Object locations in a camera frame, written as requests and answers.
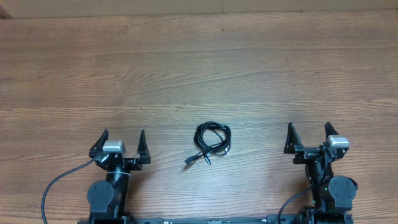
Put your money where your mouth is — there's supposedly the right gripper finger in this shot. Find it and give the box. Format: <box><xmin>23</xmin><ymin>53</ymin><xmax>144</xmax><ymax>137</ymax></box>
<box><xmin>284</xmin><ymin>122</ymin><xmax>303</xmax><ymax>154</ymax></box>
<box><xmin>325</xmin><ymin>122</ymin><xmax>338</xmax><ymax>139</ymax></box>

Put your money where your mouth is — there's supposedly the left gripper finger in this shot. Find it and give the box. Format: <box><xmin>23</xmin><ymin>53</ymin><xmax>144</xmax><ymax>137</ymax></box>
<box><xmin>137</xmin><ymin>129</ymin><xmax>151</xmax><ymax>164</ymax></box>
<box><xmin>88</xmin><ymin>129</ymin><xmax>109</xmax><ymax>158</ymax></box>

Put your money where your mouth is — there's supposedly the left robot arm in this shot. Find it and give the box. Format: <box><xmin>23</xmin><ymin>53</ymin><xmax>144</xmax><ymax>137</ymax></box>
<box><xmin>78</xmin><ymin>129</ymin><xmax>151</xmax><ymax>224</ymax></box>

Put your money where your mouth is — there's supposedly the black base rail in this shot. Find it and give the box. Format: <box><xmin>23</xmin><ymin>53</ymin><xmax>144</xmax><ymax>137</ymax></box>
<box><xmin>94</xmin><ymin>213</ymin><xmax>354</xmax><ymax>224</ymax></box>

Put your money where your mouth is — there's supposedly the black USB cable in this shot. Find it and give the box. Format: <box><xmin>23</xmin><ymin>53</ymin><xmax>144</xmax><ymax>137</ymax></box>
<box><xmin>182</xmin><ymin>121</ymin><xmax>233</xmax><ymax>168</ymax></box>

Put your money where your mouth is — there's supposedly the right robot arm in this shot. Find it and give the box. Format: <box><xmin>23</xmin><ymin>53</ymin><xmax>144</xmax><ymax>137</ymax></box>
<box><xmin>277</xmin><ymin>122</ymin><xmax>358</xmax><ymax>224</ymax></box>

